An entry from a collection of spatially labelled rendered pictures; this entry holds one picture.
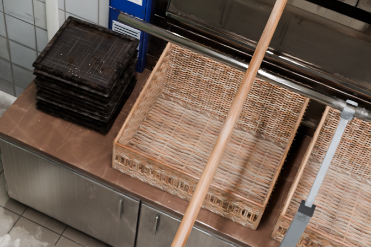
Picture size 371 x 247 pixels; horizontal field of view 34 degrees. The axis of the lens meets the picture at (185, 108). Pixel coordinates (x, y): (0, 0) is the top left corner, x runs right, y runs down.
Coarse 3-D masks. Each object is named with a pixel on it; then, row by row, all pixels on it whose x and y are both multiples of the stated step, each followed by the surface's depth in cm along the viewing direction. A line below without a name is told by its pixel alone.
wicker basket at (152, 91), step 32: (160, 64) 222; (192, 64) 229; (160, 96) 240; (224, 96) 231; (256, 96) 226; (288, 96) 221; (128, 128) 214; (160, 128) 230; (192, 128) 232; (256, 128) 233; (288, 128) 228; (128, 160) 219; (160, 160) 204; (192, 160) 223; (224, 160) 225; (256, 160) 227; (192, 192) 214; (224, 192) 200; (256, 192) 217; (256, 224) 205
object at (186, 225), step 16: (272, 16) 181; (272, 32) 178; (256, 48) 175; (256, 64) 171; (240, 96) 166; (224, 128) 160; (224, 144) 158; (208, 160) 156; (208, 176) 153; (192, 208) 148; (192, 224) 147; (176, 240) 144
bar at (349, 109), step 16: (128, 16) 182; (160, 32) 179; (192, 48) 178; (208, 48) 177; (224, 64) 177; (240, 64) 175; (272, 80) 173; (288, 80) 173; (320, 96) 171; (352, 112) 168; (368, 112) 168; (336, 144) 171; (320, 176) 172; (304, 208) 172; (304, 224) 175; (288, 240) 184
